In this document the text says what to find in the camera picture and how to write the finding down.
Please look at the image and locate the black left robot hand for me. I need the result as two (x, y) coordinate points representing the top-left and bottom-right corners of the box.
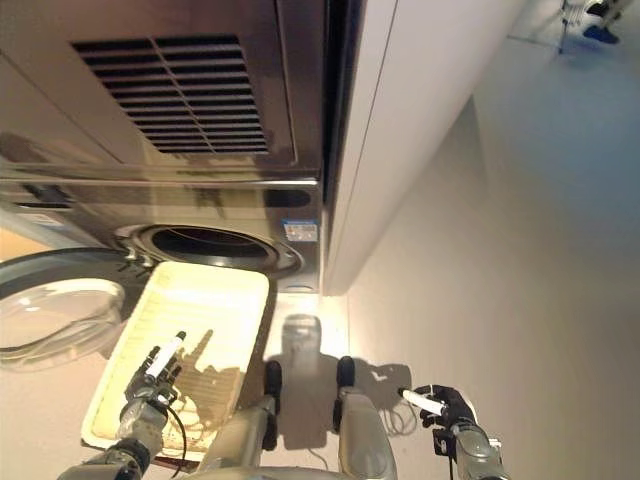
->
(124, 329), (187, 404)

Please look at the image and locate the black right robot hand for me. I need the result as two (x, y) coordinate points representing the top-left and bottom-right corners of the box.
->
(398, 383), (476, 429)

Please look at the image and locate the white wicker laundry basket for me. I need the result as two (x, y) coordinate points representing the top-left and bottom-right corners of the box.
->
(79, 260), (271, 449)

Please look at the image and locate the silver left robot leg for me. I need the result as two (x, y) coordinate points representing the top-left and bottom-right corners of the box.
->
(199, 360), (284, 474)

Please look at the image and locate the round glass washer door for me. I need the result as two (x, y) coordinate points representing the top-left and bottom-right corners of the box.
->
(0, 248), (151, 374)

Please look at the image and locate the small blue white sticker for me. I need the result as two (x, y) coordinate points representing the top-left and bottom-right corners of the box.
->
(29, 214), (64, 236)

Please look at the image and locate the blue energy label sticker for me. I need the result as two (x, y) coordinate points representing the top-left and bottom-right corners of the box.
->
(282, 219), (319, 241)

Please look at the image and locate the dark oval washer panel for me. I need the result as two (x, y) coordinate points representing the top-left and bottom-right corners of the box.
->
(264, 188), (314, 209)

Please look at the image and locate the white cabinet side panel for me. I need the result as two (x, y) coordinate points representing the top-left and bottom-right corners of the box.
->
(322, 0), (531, 299)

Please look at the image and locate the dark vent grille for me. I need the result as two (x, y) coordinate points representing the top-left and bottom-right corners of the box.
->
(71, 33), (271, 156)

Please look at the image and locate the grey stacked dryer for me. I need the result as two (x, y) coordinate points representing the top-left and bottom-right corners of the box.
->
(0, 0), (361, 191)

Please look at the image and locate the metal drying rack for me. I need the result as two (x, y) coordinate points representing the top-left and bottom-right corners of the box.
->
(557, 0), (621, 54)

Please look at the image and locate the white blue sneaker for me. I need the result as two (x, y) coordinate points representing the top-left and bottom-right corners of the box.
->
(583, 22), (620, 45)

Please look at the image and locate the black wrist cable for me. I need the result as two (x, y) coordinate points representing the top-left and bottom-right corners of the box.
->
(164, 399), (201, 466)

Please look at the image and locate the white cabinet post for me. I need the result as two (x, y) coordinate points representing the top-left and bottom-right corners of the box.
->
(0, 207), (109, 251)

